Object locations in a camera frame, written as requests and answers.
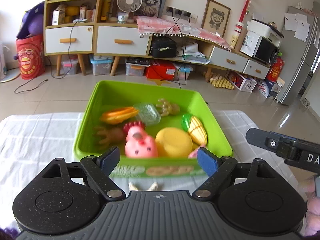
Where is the framed cat picture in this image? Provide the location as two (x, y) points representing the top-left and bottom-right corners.
(137, 0), (168, 19)

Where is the framed cartoon picture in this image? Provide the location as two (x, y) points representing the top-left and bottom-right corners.
(201, 0), (231, 38)

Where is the person's right hand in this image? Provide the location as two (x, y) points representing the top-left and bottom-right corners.
(297, 174), (320, 237)

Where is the grey checkered tablecloth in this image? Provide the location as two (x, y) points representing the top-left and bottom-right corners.
(0, 110), (308, 230)

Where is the brown antler toy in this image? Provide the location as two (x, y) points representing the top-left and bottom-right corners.
(93, 126), (127, 150)

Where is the yellow toy pot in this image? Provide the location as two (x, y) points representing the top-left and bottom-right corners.
(155, 127), (193, 158)

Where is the red gift box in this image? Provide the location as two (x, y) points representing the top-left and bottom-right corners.
(265, 57), (285, 82)

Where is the white cardboard box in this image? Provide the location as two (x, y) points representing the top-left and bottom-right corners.
(52, 4), (67, 25)

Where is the row of wall sockets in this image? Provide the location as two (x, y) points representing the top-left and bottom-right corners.
(166, 6), (198, 20)

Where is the pale starfish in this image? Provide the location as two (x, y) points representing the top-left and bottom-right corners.
(129, 181), (159, 192)

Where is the white printed carton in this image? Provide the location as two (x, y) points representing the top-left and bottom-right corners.
(226, 70), (257, 92)

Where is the small white fan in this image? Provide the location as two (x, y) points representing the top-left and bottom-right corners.
(117, 0), (143, 13)

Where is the clear box dark lid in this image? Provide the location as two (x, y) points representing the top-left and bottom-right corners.
(125, 57), (152, 77)

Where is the pile of papers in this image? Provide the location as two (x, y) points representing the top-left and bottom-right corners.
(176, 42), (210, 65)

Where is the flat red box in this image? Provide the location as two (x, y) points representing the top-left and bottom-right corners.
(145, 64), (177, 80)

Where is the beige antler toy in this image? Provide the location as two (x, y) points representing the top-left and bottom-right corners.
(155, 98), (180, 117)

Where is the toy corn cob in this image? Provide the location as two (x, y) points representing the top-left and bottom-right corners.
(181, 114), (208, 146)

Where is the white drawer orange handle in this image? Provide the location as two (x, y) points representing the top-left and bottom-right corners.
(45, 26), (93, 54)
(97, 26), (150, 55)
(209, 47), (249, 73)
(243, 60), (270, 80)

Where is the blue lid storage box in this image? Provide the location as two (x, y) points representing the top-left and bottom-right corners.
(89, 54), (113, 76)

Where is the yellow round tin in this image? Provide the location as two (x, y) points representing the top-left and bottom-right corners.
(64, 6), (78, 22)

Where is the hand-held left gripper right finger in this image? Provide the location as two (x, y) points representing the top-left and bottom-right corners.
(193, 147), (275, 202)

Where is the tall wooden shelf cabinet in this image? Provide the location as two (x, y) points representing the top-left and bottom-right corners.
(44, 0), (100, 77)

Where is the red printed bucket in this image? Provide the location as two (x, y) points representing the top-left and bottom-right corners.
(16, 35), (46, 80)

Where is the pink checkered cloth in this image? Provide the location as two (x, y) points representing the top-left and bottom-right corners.
(135, 15), (232, 52)

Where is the curved wooden shelf cabinet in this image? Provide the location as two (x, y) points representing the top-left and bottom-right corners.
(95, 0), (153, 77)

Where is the yellow egg tray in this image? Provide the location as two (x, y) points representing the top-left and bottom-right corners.
(204, 71), (234, 90)

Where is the clear storage box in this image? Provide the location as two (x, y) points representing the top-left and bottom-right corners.
(61, 55), (80, 75)

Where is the grey refrigerator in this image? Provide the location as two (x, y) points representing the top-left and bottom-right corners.
(275, 5), (320, 105)

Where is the green plastic box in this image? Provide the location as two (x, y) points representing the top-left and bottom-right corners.
(72, 80), (233, 178)

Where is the black floor cable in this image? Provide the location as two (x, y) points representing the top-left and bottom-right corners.
(14, 79), (48, 93)

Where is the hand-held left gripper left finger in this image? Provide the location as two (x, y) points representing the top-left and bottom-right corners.
(36, 146), (127, 202)

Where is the white printer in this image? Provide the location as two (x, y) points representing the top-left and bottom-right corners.
(246, 19), (284, 42)

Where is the clear plastic container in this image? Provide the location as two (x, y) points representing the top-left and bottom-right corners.
(133, 102), (161, 125)

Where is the black microwave oven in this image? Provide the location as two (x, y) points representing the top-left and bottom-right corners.
(252, 36), (280, 65)

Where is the red hanging ornament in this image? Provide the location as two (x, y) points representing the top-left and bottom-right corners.
(237, 0), (259, 30)

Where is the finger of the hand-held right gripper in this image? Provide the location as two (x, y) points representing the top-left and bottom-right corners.
(246, 127), (295, 158)
(270, 131), (298, 142)

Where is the white red carton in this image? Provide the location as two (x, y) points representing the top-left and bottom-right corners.
(256, 79), (283, 99)

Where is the yellow bottle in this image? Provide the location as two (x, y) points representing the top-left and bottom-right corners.
(101, 0), (112, 22)

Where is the printed cylinder can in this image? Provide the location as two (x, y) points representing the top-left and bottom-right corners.
(230, 22), (244, 49)

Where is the pink rubber chicken toy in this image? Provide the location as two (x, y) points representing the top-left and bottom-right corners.
(122, 121), (159, 158)

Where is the purple plush toy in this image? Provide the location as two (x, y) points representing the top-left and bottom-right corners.
(17, 1), (45, 39)

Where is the pink capsule ball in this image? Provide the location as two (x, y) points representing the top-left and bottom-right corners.
(187, 146), (208, 158)

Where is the black bag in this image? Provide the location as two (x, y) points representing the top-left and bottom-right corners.
(150, 37), (177, 58)

